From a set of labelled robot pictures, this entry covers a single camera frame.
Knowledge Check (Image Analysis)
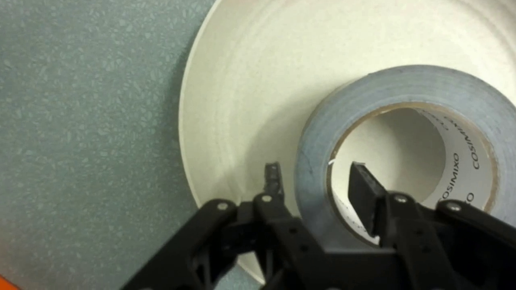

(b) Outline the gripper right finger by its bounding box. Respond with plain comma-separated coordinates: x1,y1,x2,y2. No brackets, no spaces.
348,162,516,290

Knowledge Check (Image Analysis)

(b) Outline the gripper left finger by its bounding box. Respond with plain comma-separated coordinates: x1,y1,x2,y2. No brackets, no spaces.
121,162,328,290

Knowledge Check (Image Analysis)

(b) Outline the black tape roll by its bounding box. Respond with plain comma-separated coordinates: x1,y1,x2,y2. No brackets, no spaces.
294,64,516,247

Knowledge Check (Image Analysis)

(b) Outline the white paper plate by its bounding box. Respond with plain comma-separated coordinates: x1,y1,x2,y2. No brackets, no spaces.
179,0,516,285

